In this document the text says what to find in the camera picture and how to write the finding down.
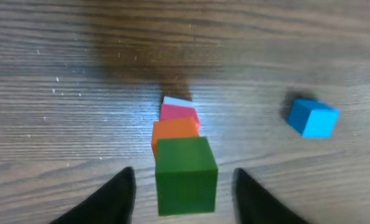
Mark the white cube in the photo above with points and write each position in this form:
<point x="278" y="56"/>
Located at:
<point x="177" y="101"/>

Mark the red cube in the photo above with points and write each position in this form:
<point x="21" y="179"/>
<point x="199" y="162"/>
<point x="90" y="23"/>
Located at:
<point x="178" y="112"/>

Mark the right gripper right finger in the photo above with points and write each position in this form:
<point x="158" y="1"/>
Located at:
<point x="256" y="205"/>

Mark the orange cube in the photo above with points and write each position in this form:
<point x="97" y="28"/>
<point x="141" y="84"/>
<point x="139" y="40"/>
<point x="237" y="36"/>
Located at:
<point x="174" y="128"/>

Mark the blue cube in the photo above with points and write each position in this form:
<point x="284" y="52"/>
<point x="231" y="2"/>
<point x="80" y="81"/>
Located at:
<point x="312" y="119"/>

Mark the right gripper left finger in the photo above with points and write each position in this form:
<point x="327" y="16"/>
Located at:
<point x="110" y="202"/>

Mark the green cube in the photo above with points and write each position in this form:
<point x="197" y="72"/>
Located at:
<point x="186" y="177"/>

